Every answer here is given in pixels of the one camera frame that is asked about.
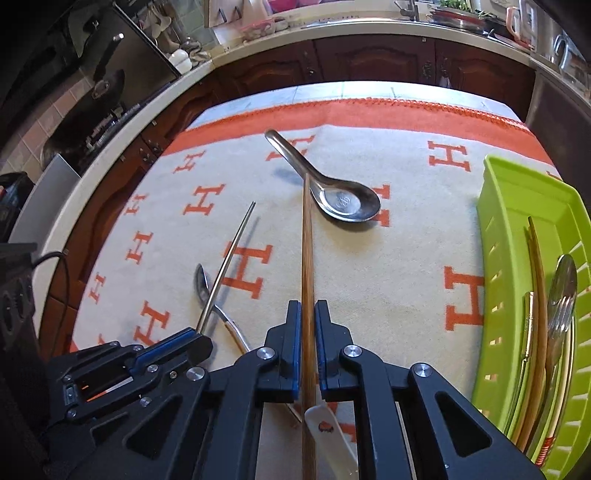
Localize orange white container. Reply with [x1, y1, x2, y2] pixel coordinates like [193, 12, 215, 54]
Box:
[505, 4, 536, 47]

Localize wooden chopstick red striped end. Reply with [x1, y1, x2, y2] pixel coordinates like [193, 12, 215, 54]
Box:
[536, 318, 577, 466]
[517, 226, 550, 455]

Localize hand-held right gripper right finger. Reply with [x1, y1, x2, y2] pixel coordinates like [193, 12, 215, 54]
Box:
[315, 300, 546, 480]

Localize white ceramic jars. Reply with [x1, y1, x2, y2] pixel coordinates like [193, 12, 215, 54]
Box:
[168, 48, 192, 72]

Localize black box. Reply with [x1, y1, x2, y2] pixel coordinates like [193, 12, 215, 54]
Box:
[0, 171, 35, 243]

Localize metal pot white handles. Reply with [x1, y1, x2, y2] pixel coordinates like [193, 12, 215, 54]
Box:
[531, 18, 578, 70]

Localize grey metal panel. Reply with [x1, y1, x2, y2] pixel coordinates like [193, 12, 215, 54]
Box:
[21, 154, 79, 241]

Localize white ceramic spoon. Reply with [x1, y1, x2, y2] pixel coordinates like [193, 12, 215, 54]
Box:
[304, 401, 360, 480]

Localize green plastic tray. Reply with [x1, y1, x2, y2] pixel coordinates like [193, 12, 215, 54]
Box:
[471, 154, 591, 480]

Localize metal pan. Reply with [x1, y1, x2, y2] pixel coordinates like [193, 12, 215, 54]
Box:
[425, 7, 490, 33]

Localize black pan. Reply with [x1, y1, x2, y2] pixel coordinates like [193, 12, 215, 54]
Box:
[53, 32, 127, 153]

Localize metal fork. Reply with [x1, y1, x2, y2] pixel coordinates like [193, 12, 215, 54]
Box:
[545, 295, 575, 370]

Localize wooden chopstick patterned red end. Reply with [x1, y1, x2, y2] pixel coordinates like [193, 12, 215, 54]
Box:
[510, 216, 546, 450]

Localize metal soup spoon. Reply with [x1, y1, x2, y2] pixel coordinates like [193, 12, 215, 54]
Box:
[264, 129, 382, 223]

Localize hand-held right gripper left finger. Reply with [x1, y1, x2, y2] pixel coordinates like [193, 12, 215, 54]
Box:
[88, 300, 303, 480]

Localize thin metal chopstick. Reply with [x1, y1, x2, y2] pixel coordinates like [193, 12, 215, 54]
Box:
[196, 202, 257, 335]

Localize brown wooden chopstick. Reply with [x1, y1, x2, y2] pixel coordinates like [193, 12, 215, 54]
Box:
[299, 173, 320, 480]

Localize black cable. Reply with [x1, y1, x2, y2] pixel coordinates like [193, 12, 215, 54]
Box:
[30, 250, 71, 324]

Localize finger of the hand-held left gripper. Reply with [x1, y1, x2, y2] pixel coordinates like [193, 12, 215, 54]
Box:
[54, 335, 214, 424]
[99, 327, 200, 366]

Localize orange white printed blanket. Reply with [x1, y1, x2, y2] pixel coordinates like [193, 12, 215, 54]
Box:
[69, 97, 564, 480]

